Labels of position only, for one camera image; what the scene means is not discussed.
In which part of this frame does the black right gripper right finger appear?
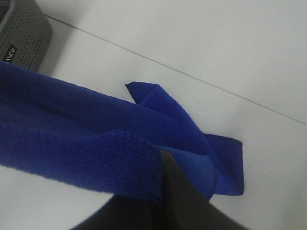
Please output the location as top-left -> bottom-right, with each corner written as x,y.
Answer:
161,150 -> 247,230

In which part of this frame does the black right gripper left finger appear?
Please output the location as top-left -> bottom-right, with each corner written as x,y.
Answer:
73,195 -> 165,230

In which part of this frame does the blue microfibre towel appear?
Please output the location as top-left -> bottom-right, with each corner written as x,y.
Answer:
0,62 -> 244,203

